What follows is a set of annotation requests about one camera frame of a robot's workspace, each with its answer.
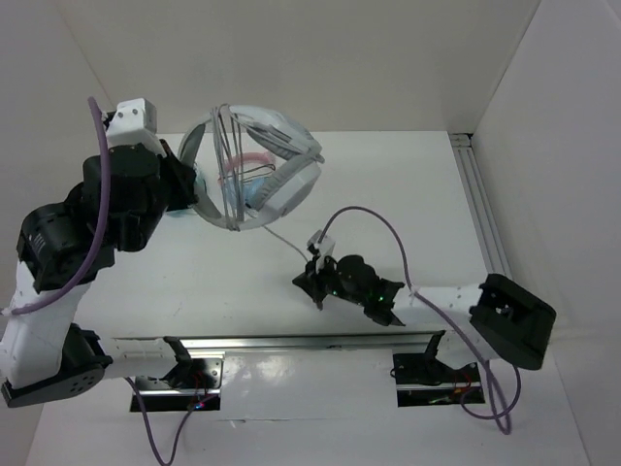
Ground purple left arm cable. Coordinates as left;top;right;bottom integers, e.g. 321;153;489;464
0;96;115;316

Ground blue pink cat headphones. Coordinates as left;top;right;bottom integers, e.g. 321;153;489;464
218;151;277;209

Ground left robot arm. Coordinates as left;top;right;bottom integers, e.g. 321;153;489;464
1;139;196;408

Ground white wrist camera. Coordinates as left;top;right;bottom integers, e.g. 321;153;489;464
104;98;159;151
307;230;336;272

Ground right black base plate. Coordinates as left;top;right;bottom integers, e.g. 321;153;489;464
390;353;485;407

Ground grey headphone cable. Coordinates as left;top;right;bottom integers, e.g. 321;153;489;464
211;104;311;261

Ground white grey headphones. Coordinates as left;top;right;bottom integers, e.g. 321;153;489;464
178;104;324;231

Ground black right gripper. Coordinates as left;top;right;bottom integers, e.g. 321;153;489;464
294;250;367;305

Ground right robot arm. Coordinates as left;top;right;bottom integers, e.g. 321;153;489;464
292;254;557;381

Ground aluminium side rail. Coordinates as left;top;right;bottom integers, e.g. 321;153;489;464
448;133;512;279

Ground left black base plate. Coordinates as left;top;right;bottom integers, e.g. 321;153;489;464
134;351;224;413

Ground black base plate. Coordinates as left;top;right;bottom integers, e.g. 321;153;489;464
134;351;224;413
390;353;485;407

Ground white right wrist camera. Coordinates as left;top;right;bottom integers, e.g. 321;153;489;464
307;230;336;272

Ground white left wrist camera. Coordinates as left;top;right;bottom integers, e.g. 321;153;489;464
104;98;159;151

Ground teal white headphones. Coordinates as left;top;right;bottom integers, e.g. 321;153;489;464
166;162;207;217

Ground aluminium front rail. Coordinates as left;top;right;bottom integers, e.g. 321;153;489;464
111;330;447;351

